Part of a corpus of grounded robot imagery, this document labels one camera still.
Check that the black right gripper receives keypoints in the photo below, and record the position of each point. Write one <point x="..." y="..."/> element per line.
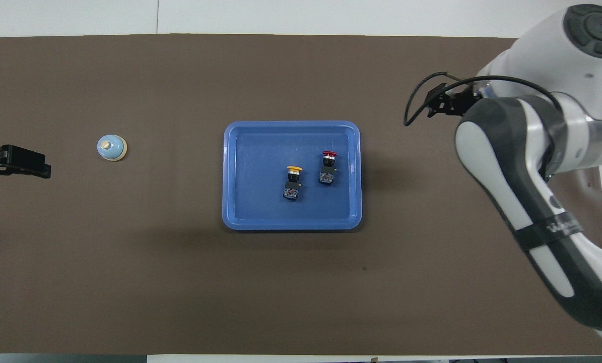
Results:
<point x="454" y="101"/>

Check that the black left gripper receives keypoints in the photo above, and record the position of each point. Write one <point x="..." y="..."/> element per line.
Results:
<point x="21" y="155"/>

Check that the light blue desk bell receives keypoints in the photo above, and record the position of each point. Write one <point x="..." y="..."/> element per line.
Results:
<point x="112" y="148"/>

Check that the red push button switch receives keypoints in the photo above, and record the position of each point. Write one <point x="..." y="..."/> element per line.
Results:
<point x="327" y="169"/>

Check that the yellow push button switch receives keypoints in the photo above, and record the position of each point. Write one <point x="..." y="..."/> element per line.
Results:
<point x="292" y="184"/>

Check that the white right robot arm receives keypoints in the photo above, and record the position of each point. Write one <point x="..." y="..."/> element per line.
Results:
<point x="522" y="176"/>

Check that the blue plastic tray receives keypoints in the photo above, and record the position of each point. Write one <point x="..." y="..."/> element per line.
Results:
<point x="260" y="201"/>

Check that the brown table mat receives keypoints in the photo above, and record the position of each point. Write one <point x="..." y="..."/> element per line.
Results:
<point x="180" y="282"/>

